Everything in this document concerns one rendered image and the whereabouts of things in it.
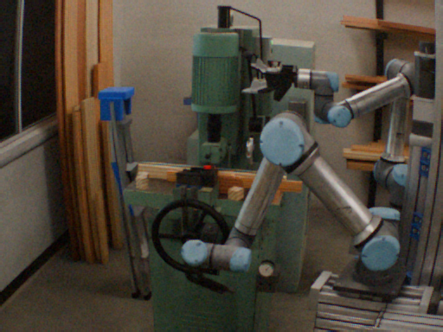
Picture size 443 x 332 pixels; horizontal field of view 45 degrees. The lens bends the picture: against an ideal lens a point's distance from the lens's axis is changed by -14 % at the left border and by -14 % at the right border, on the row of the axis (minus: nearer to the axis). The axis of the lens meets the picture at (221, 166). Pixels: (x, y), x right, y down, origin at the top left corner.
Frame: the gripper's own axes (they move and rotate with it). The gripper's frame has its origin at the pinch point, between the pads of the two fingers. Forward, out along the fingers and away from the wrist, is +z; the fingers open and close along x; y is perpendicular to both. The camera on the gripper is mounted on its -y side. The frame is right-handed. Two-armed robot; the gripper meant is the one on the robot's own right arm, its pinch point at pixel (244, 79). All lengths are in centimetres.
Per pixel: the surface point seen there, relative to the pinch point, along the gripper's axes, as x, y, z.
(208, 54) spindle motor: -3.8, 8.1, 13.4
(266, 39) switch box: -35.6, -8.9, -3.4
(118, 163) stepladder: -17, -79, 75
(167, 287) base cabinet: 57, -63, 28
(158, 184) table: 25, -36, 33
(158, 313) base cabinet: 65, -75, 32
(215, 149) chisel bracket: 14.4, -24.1, 11.0
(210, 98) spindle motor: 5.9, -5.8, 12.1
